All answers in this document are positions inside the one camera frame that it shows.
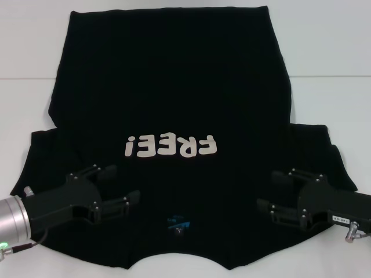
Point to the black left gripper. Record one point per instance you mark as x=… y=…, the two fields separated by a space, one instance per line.
x=58 y=199

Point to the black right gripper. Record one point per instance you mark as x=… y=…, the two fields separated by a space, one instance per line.
x=333 y=202

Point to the black shirt with FREE print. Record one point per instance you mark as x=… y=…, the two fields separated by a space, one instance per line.
x=174 y=87

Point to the silver metal connector plug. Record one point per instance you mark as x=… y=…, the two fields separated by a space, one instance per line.
x=351 y=231
x=28 y=191

